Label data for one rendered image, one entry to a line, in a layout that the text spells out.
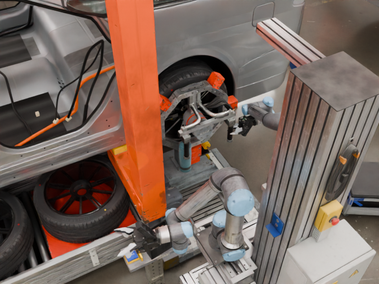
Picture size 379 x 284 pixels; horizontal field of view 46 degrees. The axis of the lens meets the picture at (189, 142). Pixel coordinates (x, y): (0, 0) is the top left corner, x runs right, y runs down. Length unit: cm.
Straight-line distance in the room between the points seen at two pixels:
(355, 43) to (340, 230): 384
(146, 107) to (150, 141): 24
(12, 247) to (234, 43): 195
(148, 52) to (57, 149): 115
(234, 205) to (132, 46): 82
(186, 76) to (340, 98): 159
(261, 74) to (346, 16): 305
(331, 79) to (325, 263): 84
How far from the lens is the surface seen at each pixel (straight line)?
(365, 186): 360
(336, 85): 158
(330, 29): 592
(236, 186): 193
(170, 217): 220
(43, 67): 359
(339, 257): 210
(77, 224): 305
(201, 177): 365
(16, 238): 310
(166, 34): 271
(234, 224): 208
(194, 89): 293
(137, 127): 228
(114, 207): 308
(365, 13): 641
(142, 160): 247
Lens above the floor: 297
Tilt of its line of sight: 46 degrees down
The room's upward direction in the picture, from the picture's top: straight up
